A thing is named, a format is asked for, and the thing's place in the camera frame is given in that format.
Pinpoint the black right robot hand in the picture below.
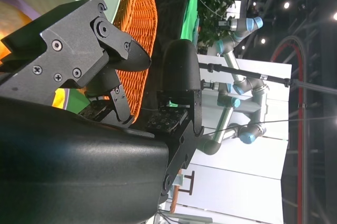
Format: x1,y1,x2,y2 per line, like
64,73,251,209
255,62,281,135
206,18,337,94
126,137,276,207
0,0,205,224

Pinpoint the round striped pumpkin bread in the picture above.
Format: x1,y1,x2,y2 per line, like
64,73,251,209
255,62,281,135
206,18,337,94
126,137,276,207
0,0,34,64

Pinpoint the orange wicker basket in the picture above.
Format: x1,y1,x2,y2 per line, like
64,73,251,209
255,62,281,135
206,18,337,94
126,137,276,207
104,0,158,124

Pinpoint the brown wooden stool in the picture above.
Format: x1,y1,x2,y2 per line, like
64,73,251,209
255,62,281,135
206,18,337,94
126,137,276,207
170,170,195,214

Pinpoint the black backdrop curtain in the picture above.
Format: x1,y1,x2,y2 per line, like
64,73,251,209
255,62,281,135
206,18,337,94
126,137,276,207
136,0,193,130

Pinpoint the black boom pole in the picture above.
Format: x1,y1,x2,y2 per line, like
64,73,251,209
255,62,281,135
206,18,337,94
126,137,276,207
199,62,337,95

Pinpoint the green printed cloth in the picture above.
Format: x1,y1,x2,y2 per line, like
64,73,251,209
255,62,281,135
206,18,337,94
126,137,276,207
180,0,201,44

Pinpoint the thin black stretched wire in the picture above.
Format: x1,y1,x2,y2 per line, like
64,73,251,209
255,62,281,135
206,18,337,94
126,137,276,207
204,116,337,136

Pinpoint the red curved hose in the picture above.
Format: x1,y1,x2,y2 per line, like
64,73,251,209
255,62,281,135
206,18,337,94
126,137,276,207
271,36,308,224

